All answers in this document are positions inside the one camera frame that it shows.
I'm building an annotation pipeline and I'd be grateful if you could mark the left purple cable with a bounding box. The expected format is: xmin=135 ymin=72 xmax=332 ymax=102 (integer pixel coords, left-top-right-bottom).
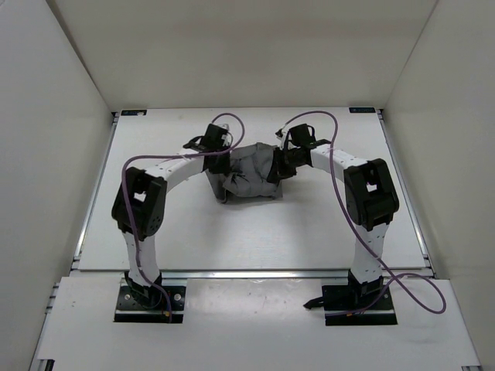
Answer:
xmin=121 ymin=112 xmax=246 ymax=298

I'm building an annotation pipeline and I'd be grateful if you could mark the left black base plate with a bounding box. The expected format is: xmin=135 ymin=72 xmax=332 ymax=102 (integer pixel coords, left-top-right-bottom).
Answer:
xmin=114 ymin=284 xmax=186 ymax=324

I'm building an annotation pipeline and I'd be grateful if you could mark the purple cable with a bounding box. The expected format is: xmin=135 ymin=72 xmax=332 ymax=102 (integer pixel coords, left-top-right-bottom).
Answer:
xmin=275 ymin=110 xmax=447 ymax=314
xmin=121 ymin=112 xmax=246 ymax=298

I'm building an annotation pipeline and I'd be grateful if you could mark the aluminium front rail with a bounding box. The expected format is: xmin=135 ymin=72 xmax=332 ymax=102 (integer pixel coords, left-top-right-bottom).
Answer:
xmin=161 ymin=269 xmax=348 ymax=279

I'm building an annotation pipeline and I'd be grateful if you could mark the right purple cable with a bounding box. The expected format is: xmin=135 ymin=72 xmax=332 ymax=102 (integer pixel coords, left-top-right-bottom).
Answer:
xmin=275 ymin=110 xmax=447 ymax=314

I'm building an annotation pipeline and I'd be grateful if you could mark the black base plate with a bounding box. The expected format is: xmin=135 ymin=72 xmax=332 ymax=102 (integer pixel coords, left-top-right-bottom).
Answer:
xmin=303 ymin=285 xmax=398 ymax=326
xmin=114 ymin=284 xmax=186 ymax=324

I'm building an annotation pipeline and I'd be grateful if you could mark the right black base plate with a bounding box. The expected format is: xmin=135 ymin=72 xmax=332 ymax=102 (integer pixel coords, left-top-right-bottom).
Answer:
xmin=303 ymin=285 xmax=398 ymax=326

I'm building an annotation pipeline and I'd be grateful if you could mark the blue corner label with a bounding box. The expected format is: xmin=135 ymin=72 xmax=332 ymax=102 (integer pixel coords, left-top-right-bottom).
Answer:
xmin=349 ymin=107 xmax=376 ymax=114
xmin=120 ymin=110 xmax=147 ymax=117

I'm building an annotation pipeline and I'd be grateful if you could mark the grey pleated skirt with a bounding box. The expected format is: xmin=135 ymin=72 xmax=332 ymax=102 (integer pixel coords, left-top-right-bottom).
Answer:
xmin=205 ymin=142 xmax=283 ymax=203

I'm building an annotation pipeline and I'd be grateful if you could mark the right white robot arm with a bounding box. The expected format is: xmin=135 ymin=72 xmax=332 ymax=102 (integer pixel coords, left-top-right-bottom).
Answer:
xmin=268 ymin=124 xmax=399 ymax=310

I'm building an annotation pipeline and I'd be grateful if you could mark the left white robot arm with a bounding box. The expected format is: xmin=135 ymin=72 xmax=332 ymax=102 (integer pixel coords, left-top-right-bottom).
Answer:
xmin=111 ymin=123 xmax=233 ymax=308

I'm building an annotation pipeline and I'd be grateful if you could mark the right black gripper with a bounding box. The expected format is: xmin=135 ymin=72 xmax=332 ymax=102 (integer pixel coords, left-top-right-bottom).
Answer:
xmin=268 ymin=148 xmax=306 ymax=183

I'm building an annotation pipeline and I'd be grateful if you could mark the left blue corner label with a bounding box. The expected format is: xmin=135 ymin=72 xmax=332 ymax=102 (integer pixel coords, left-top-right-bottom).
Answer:
xmin=120 ymin=110 xmax=147 ymax=117

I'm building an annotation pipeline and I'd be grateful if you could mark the right blue corner label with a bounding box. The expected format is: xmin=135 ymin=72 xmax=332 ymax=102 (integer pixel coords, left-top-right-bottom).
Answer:
xmin=349 ymin=107 xmax=376 ymax=114

